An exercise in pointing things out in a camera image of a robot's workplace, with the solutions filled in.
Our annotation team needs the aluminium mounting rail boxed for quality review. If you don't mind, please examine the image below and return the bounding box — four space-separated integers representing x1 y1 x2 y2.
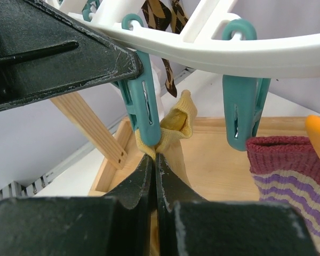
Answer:
0 174 49 201

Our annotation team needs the white round clip hanger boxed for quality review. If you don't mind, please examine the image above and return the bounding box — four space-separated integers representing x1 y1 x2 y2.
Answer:
46 0 320 79

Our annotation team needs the striped maroon sock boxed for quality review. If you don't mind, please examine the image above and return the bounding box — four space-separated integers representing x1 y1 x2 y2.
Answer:
246 136 320 253

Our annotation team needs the yellow sock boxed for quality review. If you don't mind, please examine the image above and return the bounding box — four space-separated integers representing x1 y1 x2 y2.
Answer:
134 90 206 255

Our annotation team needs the teal clothes peg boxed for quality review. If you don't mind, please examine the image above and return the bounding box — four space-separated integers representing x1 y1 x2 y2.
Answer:
82 0 100 22
221 19 271 151
113 13 162 147

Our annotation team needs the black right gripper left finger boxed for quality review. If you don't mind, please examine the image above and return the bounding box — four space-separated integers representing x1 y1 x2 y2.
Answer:
0 155 153 255

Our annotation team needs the brown argyle sock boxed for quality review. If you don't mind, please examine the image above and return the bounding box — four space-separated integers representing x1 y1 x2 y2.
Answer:
141 0 190 98

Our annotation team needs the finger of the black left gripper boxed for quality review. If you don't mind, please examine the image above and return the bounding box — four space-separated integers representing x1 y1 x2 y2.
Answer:
0 1 143 111

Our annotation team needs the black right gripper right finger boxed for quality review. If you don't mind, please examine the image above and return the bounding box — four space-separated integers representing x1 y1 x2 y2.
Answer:
155 154 318 255

